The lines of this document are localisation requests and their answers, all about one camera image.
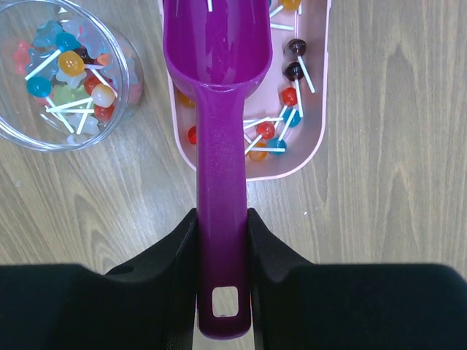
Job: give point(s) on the clear plastic cup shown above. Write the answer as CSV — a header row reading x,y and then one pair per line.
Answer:
x,y
67,80

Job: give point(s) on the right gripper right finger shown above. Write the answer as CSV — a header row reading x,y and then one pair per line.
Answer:
x,y
297,304

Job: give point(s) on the magenta plastic scoop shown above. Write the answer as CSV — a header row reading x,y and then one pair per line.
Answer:
x,y
218,53

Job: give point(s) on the pink tray of lollipops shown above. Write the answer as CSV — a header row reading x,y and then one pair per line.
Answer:
x,y
303,140

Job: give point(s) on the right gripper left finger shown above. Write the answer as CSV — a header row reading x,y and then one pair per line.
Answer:
x,y
147,302

